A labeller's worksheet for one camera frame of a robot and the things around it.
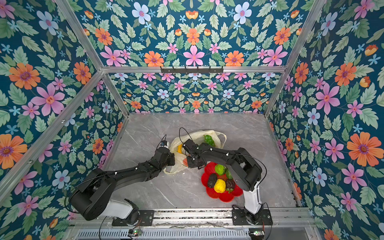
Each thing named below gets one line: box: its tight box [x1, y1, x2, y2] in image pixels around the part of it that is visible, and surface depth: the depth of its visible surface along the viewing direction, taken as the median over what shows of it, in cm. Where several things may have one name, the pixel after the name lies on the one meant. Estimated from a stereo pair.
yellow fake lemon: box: [214, 179, 226, 194], surface depth 81 cm
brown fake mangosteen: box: [226, 179, 235, 194], surface depth 82 cm
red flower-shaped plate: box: [201, 162, 244, 203], surface depth 81 cm
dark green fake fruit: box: [226, 170, 233, 180], surface depth 86 cm
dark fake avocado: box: [208, 173, 218, 189], surface depth 83 cm
